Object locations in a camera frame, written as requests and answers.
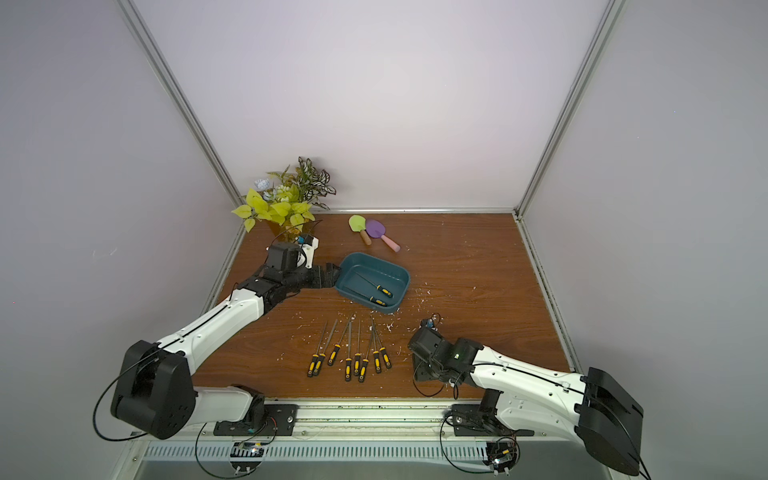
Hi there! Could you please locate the file tool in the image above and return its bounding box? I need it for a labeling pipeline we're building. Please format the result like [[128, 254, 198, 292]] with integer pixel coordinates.
[[353, 321, 362, 378], [347, 288, 388, 307], [344, 321, 353, 382], [358, 330, 374, 383], [371, 319, 382, 374], [355, 272, 393, 298], [312, 320, 338, 377], [307, 323, 328, 378], [327, 320, 352, 366], [375, 331, 392, 369]]

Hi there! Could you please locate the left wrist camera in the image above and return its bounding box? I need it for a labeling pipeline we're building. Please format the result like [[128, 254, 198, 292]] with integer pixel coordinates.
[[297, 234, 319, 269]]

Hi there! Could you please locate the artificial green leafy plant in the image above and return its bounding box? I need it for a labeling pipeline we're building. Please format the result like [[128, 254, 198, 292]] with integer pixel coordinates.
[[231, 157, 337, 232]]

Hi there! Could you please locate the teal plastic storage box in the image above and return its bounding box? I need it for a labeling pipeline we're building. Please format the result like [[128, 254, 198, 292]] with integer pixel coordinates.
[[335, 252, 411, 314]]

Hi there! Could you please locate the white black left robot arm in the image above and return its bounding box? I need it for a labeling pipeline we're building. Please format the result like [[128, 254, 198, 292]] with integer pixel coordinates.
[[110, 236, 341, 440]]

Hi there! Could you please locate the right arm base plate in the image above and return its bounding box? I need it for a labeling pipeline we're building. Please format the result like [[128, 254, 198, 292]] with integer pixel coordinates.
[[446, 404, 535, 437]]

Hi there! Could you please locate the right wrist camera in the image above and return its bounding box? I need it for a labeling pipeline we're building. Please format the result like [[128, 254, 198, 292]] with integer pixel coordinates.
[[420, 313, 442, 331]]

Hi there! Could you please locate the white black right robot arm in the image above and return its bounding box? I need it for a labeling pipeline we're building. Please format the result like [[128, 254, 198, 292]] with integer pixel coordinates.
[[408, 326, 650, 479]]

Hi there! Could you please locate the right small circuit board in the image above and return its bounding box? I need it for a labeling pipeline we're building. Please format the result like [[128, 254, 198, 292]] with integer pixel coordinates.
[[484, 439, 521, 476]]

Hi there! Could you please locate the purple trowel pink handle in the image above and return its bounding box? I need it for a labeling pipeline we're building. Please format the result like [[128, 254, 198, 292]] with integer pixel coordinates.
[[365, 219, 401, 252]]

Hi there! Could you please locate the green trowel wooden handle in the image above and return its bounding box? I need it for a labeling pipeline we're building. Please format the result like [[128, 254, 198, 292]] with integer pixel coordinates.
[[348, 214, 372, 246]]

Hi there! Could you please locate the white slotted cable duct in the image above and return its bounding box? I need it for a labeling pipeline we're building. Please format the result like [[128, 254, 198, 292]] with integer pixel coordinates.
[[144, 441, 486, 463]]

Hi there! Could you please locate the aluminium mounting rail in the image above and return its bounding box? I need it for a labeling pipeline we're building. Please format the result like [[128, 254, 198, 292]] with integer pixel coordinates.
[[130, 388, 614, 439]]

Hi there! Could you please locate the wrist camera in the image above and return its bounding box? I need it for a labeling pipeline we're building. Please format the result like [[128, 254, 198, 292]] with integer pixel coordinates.
[[297, 234, 319, 269], [420, 313, 442, 331]]

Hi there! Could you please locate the amber glass vase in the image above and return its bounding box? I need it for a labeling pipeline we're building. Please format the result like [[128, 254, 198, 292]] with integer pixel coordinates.
[[267, 220, 316, 243]]

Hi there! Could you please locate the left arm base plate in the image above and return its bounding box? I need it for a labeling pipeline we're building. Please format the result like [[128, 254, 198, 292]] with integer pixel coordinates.
[[213, 403, 299, 437]]

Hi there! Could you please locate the left small circuit board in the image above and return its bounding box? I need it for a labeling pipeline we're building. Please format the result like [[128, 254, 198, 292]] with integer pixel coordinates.
[[229, 442, 266, 477]]

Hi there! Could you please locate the small circuit board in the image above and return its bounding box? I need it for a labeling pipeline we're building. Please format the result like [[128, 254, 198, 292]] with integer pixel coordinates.
[[484, 439, 521, 476], [229, 442, 266, 477]]

